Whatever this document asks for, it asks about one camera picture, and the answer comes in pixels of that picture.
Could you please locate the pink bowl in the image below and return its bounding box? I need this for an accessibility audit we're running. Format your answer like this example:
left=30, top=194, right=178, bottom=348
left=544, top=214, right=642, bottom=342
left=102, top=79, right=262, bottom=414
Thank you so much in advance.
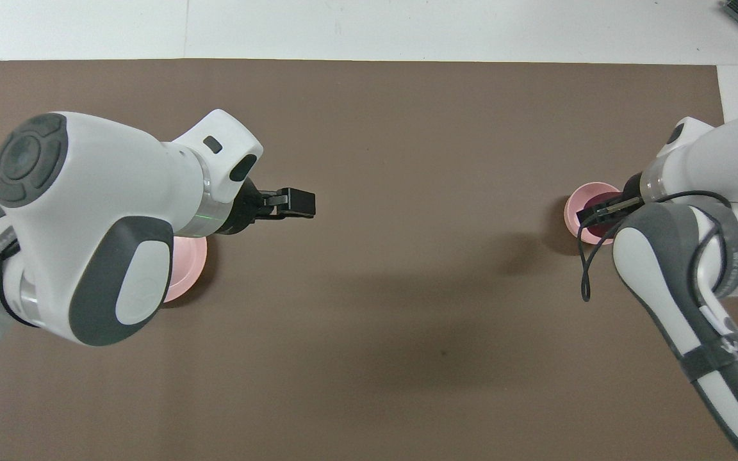
left=564, top=182, right=626, bottom=246

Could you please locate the brown table mat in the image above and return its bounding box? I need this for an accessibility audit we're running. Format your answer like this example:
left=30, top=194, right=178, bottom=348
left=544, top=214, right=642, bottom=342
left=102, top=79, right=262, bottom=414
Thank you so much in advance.
left=0, top=59, right=738, bottom=461

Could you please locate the pink plate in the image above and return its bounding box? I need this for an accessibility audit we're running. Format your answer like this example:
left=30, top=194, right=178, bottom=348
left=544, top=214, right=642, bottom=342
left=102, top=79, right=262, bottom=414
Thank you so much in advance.
left=163, top=236, right=208, bottom=303

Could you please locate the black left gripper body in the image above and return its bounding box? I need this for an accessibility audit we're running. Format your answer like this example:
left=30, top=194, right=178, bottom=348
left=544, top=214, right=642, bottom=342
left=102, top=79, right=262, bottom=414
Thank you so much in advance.
left=218, top=178, right=268, bottom=236

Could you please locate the red apple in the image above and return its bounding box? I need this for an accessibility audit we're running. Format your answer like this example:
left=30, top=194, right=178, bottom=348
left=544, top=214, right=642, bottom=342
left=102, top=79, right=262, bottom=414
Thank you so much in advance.
left=579, top=188, right=623, bottom=239

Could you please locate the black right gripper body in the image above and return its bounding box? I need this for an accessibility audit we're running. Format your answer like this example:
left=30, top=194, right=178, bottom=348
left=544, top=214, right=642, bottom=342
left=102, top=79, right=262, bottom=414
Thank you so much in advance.
left=622, top=173, right=648, bottom=202

